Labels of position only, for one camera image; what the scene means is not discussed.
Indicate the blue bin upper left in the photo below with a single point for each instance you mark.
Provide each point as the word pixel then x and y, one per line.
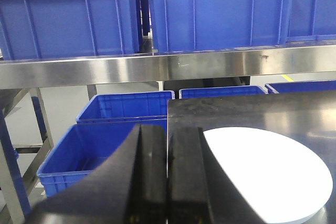
pixel 43 29

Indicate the light blue plate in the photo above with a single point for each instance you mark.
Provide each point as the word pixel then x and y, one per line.
pixel 281 179

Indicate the blue bin upper middle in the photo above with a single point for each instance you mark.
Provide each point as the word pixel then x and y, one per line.
pixel 194 25

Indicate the stainless steel shelf rack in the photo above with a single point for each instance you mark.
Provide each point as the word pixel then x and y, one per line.
pixel 307 117

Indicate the blue floor bin near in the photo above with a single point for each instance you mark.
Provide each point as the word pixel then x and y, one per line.
pixel 81 149

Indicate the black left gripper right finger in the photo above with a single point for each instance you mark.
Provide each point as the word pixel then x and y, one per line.
pixel 199 190

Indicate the blue bin upper right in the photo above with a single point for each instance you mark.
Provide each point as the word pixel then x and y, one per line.
pixel 312 20

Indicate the blue floor bin right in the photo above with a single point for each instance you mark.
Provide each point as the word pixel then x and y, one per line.
pixel 300 86

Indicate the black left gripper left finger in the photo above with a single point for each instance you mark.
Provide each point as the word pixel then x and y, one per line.
pixel 129 187

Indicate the blue floor bin behind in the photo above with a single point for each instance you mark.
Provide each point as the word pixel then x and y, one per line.
pixel 126 107

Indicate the blue floor bin middle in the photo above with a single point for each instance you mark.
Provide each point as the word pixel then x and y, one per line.
pixel 220 91

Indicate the blue floor bin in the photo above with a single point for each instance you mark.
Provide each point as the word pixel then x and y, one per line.
pixel 300 86
pixel 220 91
pixel 81 149
pixel 126 107

